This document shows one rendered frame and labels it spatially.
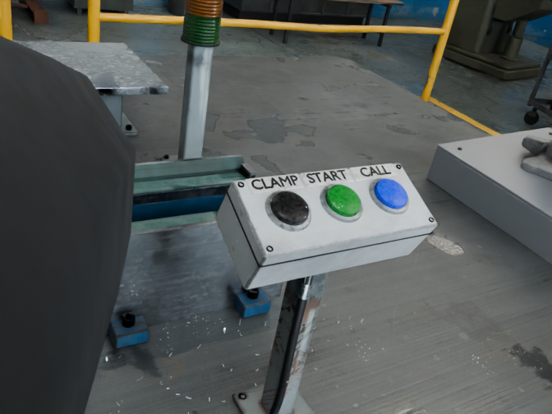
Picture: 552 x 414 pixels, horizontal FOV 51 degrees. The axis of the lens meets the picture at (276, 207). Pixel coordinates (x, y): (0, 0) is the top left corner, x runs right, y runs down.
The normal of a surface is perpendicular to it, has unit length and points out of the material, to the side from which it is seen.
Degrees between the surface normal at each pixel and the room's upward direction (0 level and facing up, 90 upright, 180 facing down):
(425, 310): 0
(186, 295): 90
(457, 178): 90
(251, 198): 24
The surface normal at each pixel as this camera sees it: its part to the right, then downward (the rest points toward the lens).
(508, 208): -0.86, 0.12
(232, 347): 0.16, -0.86
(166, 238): 0.48, 0.50
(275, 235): 0.34, -0.59
